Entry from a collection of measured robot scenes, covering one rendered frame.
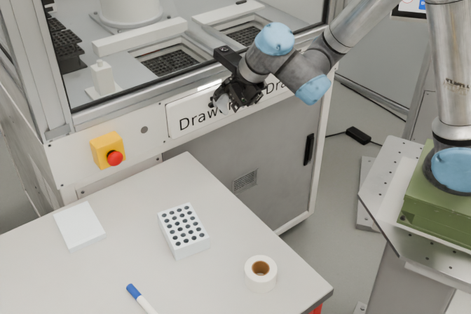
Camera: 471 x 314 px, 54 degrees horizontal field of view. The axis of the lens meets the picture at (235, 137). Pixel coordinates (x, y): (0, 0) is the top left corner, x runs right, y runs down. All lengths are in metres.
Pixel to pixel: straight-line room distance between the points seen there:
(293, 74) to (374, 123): 1.91
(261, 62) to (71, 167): 0.54
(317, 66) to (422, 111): 1.12
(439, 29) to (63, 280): 0.90
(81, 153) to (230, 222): 0.41
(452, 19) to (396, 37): 2.04
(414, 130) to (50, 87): 1.55
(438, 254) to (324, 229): 1.06
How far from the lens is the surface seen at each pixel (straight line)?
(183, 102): 1.27
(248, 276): 1.00
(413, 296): 1.44
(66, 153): 1.20
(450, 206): 1.15
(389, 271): 1.39
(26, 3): 1.02
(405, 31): 2.85
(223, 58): 1.16
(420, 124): 2.14
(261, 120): 1.55
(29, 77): 1.08
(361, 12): 1.04
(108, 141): 1.18
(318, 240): 2.14
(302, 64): 1.01
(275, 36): 0.99
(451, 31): 0.87
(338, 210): 2.28
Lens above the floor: 1.61
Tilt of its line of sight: 37 degrees down
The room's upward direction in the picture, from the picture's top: straight up
